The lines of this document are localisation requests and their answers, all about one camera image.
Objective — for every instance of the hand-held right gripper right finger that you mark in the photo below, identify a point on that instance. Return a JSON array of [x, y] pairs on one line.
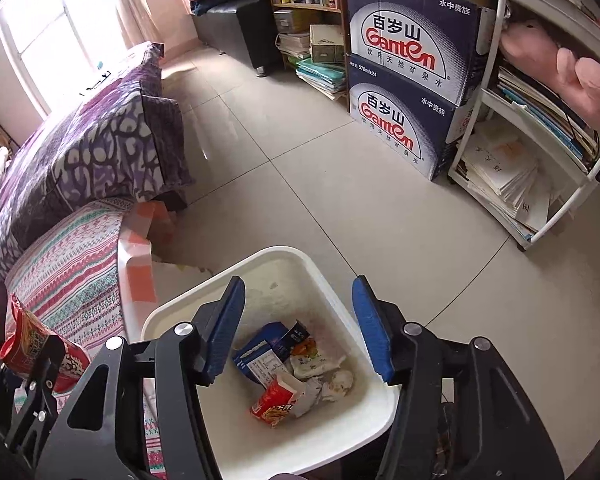
[[375, 330]]

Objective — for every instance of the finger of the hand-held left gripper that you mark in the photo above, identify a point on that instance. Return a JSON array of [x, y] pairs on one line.
[[45, 360]]

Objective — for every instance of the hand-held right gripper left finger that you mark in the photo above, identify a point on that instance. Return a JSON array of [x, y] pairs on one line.
[[222, 330]]

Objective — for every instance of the red noodle packet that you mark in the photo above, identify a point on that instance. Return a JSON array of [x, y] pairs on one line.
[[22, 340]]

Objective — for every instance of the white plastic trash bin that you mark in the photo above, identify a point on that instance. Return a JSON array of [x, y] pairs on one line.
[[280, 280]]

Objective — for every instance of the red snack packet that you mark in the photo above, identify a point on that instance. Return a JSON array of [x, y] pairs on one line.
[[275, 402]]

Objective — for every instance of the blue cardboard box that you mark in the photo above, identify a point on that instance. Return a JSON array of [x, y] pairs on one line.
[[260, 355]]

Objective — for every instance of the crumpled white tissue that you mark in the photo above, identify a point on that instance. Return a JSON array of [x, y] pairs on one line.
[[337, 385]]

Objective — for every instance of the white orange printed wrapper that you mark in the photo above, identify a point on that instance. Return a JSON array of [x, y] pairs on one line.
[[312, 362]]

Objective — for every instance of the small dark packet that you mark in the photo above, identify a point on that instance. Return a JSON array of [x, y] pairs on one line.
[[295, 337]]

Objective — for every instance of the crumpled grey paper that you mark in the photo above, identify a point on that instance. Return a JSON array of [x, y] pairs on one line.
[[307, 397]]

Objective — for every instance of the striped knitted blanket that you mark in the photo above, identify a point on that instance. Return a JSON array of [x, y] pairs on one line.
[[80, 270]]

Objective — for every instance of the orange white checked sheet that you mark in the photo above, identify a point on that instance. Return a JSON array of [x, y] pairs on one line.
[[140, 260]]

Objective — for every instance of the stack of white papers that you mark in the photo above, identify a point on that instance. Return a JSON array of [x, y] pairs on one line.
[[505, 180]]

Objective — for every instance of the blue water carton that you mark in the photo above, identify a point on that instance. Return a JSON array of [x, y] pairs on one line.
[[395, 120], [405, 40]]

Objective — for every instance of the purple patterned quilt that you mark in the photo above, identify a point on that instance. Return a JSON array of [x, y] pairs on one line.
[[95, 150]]

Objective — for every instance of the white shelf rack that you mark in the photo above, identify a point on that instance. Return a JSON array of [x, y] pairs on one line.
[[540, 157]]

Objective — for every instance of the stack of teal books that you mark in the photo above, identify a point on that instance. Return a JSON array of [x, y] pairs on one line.
[[322, 77]]

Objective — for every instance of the row of thin booklets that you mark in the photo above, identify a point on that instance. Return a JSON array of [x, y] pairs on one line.
[[545, 115]]

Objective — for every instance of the stack of white books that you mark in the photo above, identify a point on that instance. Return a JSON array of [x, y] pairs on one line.
[[295, 47]]

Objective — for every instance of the black storage bench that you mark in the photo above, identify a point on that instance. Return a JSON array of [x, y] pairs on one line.
[[240, 30]]

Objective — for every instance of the pink plush toy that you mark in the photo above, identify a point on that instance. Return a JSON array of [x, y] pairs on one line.
[[575, 75]]

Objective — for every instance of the wooden bookshelf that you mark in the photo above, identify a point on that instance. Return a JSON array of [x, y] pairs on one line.
[[305, 7]]

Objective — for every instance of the window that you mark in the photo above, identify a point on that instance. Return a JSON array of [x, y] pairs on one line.
[[55, 25]]

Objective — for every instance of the pink curtain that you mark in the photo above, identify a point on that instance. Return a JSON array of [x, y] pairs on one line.
[[132, 0]]

